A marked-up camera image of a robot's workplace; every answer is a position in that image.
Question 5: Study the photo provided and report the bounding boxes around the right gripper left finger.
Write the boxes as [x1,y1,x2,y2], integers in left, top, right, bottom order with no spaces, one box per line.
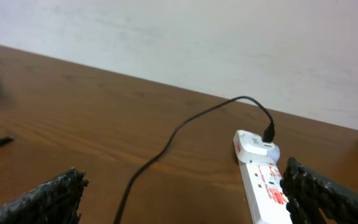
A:
[0,167,89,224]

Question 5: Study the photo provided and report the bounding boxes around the white power strip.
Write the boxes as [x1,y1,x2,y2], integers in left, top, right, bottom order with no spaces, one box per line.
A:
[238,162,292,224]

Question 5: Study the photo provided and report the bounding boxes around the white USB charger adapter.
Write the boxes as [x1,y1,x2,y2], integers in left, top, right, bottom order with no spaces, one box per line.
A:
[233,130,280,164]

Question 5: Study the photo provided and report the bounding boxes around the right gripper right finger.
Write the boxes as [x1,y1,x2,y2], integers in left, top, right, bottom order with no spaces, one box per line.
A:
[281,157,358,223]

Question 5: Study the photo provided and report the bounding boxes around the black USB charging cable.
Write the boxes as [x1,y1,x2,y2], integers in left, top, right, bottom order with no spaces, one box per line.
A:
[0,96,276,224]

